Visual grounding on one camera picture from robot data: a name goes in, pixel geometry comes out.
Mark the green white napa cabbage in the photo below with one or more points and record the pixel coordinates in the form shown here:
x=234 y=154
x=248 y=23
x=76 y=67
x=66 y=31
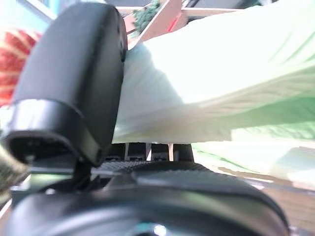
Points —
x=246 y=157
x=209 y=86

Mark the large orange striped pumpkin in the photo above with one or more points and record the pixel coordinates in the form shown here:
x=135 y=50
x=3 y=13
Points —
x=12 y=66

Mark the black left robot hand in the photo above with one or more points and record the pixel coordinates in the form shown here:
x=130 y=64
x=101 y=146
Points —
x=69 y=86

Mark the green broccoli with leaves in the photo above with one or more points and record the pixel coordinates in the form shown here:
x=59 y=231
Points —
x=146 y=14

